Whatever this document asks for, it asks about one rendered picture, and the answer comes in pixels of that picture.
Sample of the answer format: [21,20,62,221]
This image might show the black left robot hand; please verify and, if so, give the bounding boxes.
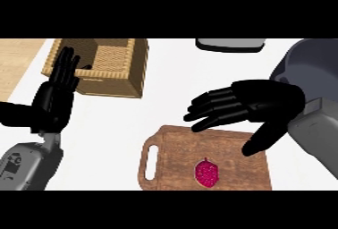
[0,46,94,134]

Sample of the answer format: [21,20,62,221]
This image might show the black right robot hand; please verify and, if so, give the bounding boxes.
[181,79,307,157]

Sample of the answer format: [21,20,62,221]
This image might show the pale wooden board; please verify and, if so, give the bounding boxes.
[0,38,47,102]

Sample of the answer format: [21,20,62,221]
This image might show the brown wooden cutting board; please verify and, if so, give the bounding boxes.
[137,124,273,191]

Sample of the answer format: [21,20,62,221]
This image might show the square wicker basket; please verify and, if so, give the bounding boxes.
[41,38,150,99]

